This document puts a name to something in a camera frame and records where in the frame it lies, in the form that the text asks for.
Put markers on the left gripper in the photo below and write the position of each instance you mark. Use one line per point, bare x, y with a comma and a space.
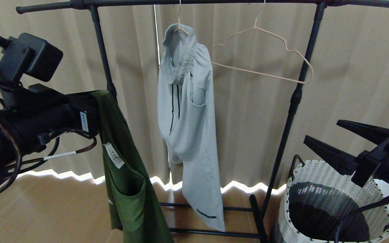
59, 114

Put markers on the green garment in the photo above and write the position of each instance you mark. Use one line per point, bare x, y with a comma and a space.
130, 209

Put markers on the pale grey shorts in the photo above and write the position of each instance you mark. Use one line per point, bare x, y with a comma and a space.
191, 135

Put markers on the pink clothes hanger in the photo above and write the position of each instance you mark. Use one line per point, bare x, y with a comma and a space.
179, 20
255, 23

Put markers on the white laundry basket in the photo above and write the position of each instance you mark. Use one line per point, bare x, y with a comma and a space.
316, 175

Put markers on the black clothes rack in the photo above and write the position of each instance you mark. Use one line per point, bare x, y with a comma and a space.
295, 101

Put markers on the beige curtain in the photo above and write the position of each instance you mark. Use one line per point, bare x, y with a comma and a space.
349, 50

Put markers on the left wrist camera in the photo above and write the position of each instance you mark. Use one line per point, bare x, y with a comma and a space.
32, 57

